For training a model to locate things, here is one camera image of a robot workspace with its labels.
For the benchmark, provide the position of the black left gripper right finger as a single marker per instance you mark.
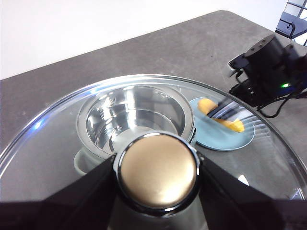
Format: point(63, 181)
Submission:
point(239, 210)

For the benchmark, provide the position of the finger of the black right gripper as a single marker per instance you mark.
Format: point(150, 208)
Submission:
point(226, 114)
point(218, 107)

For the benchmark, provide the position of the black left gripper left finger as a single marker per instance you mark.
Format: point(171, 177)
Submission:
point(60, 213)

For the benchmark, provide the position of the yellow corn cob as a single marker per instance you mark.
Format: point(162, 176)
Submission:
point(204, 105)

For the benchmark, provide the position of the glass lid with green knob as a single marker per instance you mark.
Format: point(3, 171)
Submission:
point(156, 167)

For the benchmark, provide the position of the blue round plate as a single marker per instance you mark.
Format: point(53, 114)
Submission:
point(216, 136)

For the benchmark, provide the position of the pale green electric steamer pot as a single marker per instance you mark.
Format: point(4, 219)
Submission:
point(134, 112)

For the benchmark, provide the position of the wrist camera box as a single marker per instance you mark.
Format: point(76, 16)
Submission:
point(238, 62)

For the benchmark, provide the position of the black metal frame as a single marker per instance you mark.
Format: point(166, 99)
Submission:
point(291, 26)

